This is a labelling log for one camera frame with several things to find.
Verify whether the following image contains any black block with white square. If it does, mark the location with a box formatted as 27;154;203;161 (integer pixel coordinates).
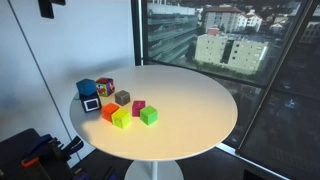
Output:
79;91;102;114

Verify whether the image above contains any white window sill strip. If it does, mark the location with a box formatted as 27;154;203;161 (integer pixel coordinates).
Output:
215;143;288;180

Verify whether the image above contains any blue block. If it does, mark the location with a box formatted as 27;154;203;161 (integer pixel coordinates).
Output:
75;78;98;97

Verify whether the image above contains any yellow block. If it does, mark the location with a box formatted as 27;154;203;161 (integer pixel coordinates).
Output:
111;108;132;130

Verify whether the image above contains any dark blue clamp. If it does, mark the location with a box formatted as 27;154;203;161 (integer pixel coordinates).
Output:
62;135;85;157

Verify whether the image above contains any orange clamp handle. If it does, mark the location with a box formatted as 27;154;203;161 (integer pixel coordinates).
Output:
21;156;40;168

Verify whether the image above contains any black vertical window frame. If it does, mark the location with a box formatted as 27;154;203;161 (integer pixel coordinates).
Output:
130;0;149;67

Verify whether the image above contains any magenta block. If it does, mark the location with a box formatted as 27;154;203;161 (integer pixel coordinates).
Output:
131;100;147;118

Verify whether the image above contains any multicolour picture block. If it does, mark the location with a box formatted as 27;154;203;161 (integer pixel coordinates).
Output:
95;77;116;98

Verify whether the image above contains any white table pedestal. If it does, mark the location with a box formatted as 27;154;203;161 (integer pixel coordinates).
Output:
124;160;184;180

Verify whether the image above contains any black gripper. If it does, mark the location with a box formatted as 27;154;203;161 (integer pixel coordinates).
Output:
37;0;67;20

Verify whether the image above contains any orange block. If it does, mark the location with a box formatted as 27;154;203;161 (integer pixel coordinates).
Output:
101;102;120;123

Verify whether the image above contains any black tool bag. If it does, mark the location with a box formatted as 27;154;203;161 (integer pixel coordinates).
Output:
0;128;74;180

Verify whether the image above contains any green block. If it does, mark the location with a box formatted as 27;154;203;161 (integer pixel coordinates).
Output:
139;105;159;127

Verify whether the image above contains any grey block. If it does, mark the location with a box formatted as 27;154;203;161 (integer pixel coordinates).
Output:
114;89;131;107

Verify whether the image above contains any black slanted window frame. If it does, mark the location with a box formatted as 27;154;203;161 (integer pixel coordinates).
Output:
235;0;320;158

